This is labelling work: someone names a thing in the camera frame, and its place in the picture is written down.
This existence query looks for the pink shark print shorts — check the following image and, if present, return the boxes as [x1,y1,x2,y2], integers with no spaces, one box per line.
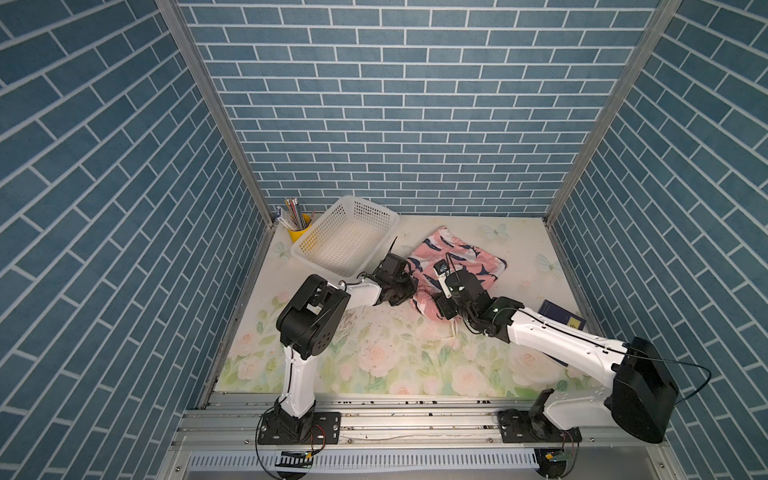
[407,226,507,321]

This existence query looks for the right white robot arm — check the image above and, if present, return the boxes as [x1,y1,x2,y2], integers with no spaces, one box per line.
[435,261,679,444]

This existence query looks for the navy blue book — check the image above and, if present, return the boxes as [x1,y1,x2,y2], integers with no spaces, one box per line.
[538,300,586,331]

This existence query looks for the white plastic mesh basket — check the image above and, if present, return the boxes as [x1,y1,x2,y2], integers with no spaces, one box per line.
[291,196,400,281]

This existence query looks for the yellow metal pencil cup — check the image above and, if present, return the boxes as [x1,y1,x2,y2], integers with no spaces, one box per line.
[288,214,312,243]

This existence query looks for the striped pencil bundle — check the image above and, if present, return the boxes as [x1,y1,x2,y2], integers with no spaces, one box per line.
[285,197,307,231]

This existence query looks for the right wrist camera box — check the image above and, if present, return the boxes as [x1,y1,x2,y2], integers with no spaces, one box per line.
[438,273,452,299]

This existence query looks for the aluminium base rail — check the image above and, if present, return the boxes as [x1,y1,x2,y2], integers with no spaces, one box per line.
[173,392,667,457]

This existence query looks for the right aluminium corner post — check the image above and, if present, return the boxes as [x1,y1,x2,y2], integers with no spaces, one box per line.
[544,0,682,230]

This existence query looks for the aluminium corner post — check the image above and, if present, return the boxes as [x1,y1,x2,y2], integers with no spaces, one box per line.
[544,0,682,230]
[156,0,274,229]

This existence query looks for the left aluminium corner post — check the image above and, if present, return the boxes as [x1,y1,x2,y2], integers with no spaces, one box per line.
[156,0,274,229]

